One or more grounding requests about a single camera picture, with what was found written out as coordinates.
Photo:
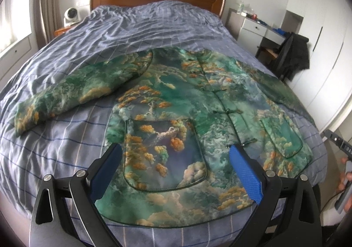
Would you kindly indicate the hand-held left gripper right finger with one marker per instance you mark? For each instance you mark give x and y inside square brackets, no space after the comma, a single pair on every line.
[246,172]

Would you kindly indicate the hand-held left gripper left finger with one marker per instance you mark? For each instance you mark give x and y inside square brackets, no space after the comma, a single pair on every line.
[106,168]

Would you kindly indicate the green printed padded jacket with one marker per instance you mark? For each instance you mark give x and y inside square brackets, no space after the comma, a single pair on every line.
[176,104]

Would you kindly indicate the person's right hand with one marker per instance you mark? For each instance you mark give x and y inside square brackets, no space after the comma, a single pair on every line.
[347,181]

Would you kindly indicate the white wardrobe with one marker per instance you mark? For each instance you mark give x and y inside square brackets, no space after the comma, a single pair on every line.
[330,57]

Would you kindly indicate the black jacket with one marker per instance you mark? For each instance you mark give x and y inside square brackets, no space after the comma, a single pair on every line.
[293,54]

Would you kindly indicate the wooden chair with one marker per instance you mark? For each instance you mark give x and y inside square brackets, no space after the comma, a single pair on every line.
[268,53]

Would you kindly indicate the blue item on desk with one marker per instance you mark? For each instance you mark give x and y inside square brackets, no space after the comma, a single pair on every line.
[282,31]

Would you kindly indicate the blue checked duvet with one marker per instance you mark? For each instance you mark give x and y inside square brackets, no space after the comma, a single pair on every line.
[137,29]

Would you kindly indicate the white desk with drawer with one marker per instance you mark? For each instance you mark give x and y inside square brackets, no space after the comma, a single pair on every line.
[254,29]

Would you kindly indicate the white window cabinet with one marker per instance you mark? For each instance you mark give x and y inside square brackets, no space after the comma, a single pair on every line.
[19,54]

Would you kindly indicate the wooden nightstand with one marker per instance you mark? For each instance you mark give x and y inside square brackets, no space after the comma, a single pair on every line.
[62,31]

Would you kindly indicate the white table fan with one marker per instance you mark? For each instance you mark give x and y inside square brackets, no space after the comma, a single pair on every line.
[72,14]

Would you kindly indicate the clear bottle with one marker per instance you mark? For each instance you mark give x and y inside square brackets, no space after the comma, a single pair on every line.
[241,7]

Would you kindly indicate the beige curtain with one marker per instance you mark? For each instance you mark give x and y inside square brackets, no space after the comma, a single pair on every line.
[48,2]

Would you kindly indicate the white sheer curtain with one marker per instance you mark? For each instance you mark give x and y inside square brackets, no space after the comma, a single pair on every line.
[13,10]

